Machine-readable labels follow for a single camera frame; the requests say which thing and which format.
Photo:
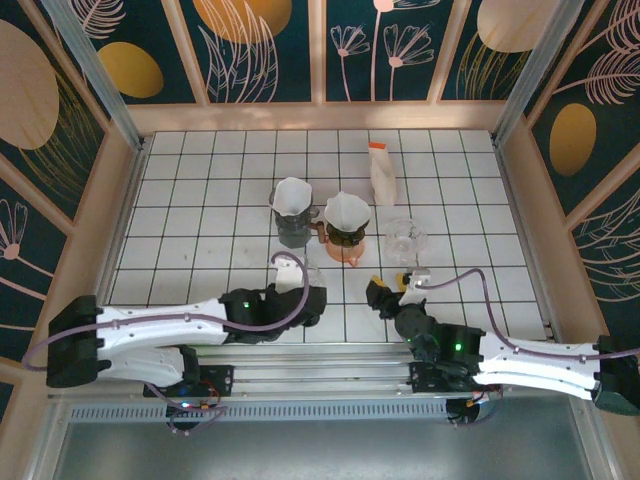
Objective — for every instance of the clear glass coffee dripper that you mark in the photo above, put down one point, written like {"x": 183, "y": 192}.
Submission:
{"x": 405, "y": 240}

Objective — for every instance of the orange transparent pitcher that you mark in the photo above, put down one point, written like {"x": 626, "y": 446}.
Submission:
{"x": 345, "y": 255}

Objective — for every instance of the olive green coffee dripper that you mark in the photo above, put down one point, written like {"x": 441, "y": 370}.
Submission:
{"x": 345, "y": 239}

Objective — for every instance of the white paper coffee filter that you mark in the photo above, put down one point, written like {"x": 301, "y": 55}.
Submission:
{"x": 347, "y": 212}
{"x": 291, "y": 197}

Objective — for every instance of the grey plastic coffee dripper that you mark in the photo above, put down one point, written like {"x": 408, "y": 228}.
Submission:
{"x": 300, "y": 222}

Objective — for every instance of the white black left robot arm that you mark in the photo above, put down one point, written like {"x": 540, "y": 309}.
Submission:
{"x": 150, "y": 320}

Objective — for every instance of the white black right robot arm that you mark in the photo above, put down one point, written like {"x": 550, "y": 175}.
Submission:
{"x": 540, "y": 360}

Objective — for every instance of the white filter bag orange top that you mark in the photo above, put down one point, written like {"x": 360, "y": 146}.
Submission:
{"x": 382, "y": 175}

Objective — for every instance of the perforated metal strip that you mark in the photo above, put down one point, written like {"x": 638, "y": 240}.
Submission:
{"x": 325, "y": 412}

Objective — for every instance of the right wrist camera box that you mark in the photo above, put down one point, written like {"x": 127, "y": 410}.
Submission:
{"x": 420, "y": 277}

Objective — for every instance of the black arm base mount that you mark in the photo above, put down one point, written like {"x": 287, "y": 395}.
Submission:
{"x": 220, "y": 375}
{"x": 425, "y": 380}

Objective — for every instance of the wide aluminium extrusion rail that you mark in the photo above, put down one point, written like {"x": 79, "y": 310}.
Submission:
{"x": 320, "y": 372}

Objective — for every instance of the aluminium table edge rail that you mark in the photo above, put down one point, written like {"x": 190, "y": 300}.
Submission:
{"x": 125, "y": 220}
{"x": 522, "y": 235}

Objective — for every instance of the aluminium corner post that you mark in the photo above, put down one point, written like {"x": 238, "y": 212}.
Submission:
{"x": 535, "y": 75}
{"x": 95, "y": 75}

